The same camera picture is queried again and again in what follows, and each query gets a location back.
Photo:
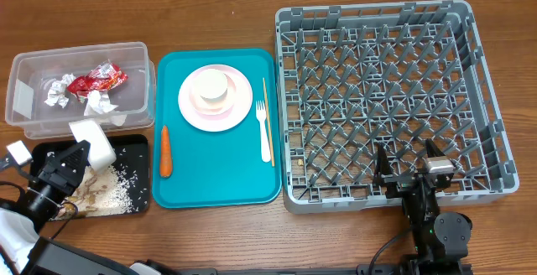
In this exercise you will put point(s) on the orange carrot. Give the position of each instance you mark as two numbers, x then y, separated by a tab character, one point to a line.
166	160

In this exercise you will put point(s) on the peanut and rice scraps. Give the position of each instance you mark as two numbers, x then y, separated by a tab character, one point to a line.
105	191

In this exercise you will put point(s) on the wooden chopstick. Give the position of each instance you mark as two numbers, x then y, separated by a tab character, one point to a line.
269	129

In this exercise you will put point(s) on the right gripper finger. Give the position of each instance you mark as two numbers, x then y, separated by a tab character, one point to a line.
382	166
432	150

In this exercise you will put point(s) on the cream bowl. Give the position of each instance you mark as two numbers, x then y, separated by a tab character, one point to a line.
101	153

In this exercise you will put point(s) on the cream plastic cup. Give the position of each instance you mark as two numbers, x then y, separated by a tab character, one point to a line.
211	84

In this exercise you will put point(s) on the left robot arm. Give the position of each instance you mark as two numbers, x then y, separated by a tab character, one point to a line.
23	249

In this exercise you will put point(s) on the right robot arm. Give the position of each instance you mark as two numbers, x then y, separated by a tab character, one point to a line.
440	239

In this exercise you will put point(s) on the black rectangular tray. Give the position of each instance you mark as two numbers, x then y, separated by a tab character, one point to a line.
134	145

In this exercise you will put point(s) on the red snack wrapper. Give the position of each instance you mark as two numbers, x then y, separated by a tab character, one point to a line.
104	77

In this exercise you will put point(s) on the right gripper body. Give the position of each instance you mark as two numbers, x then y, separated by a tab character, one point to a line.
404	184

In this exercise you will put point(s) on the large pink plate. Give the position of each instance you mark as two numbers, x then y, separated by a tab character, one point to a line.
226	120

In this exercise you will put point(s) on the clear plastic waste bin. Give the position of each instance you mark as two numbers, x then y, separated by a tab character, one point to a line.
33	73

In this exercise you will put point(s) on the white plastic fork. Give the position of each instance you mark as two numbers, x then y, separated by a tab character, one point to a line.
261	117

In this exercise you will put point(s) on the teal plastic serving tray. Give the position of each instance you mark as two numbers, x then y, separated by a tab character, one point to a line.
215	168

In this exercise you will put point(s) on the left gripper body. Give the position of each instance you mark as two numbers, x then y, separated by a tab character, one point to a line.
45	196

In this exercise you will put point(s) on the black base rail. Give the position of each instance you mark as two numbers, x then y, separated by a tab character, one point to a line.
382	269

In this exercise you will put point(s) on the grey plastic dish rack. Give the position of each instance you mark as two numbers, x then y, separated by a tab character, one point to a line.
353	76

